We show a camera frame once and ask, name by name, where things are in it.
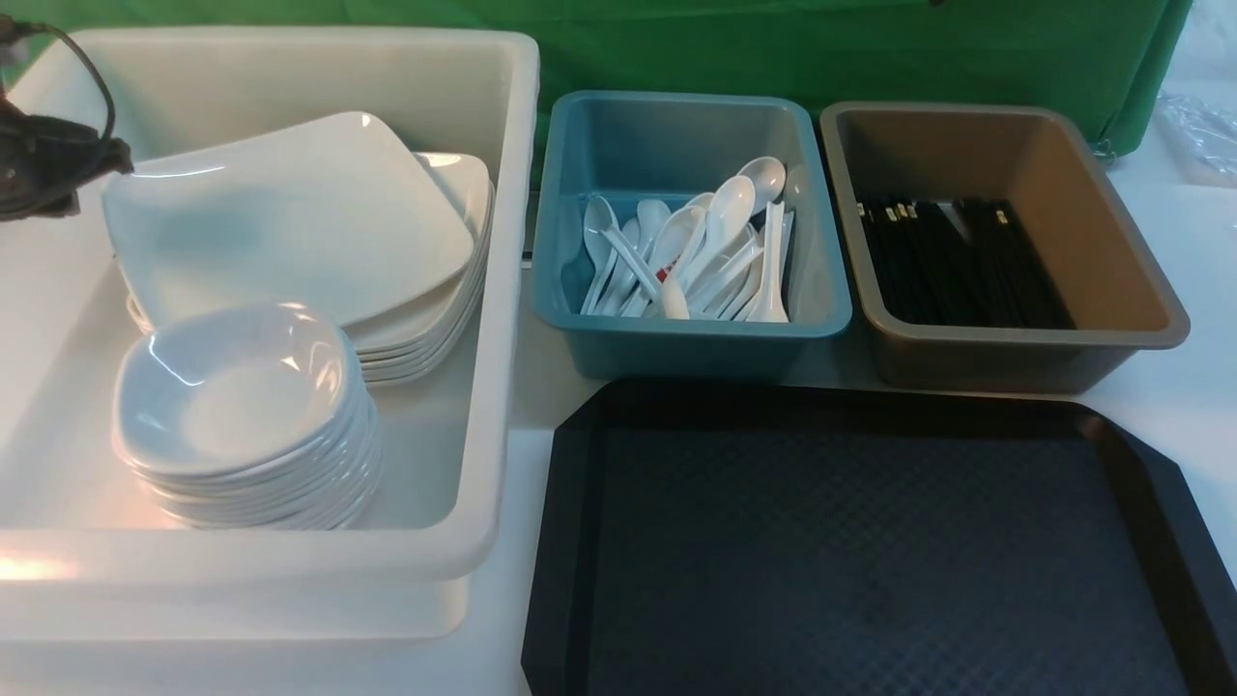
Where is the pile of black chopsticks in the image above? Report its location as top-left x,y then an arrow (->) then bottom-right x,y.
854,195 -> 1077,331

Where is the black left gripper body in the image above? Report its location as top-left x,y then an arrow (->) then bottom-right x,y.
1,94 -> 134,223

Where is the stack of small white bowls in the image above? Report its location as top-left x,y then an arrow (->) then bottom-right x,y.
110,303 -> 385,532

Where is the teal plastic bin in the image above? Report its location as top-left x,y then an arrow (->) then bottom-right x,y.
532,91 -> 852,382

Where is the black serving tray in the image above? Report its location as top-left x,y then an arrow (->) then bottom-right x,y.
521,380 -> 1236,695

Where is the white ceramic soup spoon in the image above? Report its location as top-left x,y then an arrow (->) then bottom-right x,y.
675,173 -> 756,294

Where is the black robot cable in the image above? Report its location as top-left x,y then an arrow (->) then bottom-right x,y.
0,14 -> 119,159

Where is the green backdrop cloth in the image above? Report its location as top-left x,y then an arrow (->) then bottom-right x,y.
2,1 -> 1192,176

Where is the brown plastic bin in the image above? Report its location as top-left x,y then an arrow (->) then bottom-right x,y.
819,101 -> 1190,393

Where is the pile of white spoons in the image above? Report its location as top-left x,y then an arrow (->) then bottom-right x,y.
579,156 -> 794,323

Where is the stack of white square plates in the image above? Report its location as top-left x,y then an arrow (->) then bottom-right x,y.
129,153 -> 495,383

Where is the clear plastic sheet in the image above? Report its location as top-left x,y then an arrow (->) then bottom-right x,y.
1158,91 -> 1236,189

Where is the large white plastic tub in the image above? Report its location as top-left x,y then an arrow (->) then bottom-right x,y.
2,26 -> 539,643

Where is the large white square plate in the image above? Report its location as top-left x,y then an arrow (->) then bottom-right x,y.
101,111 -> 475,328

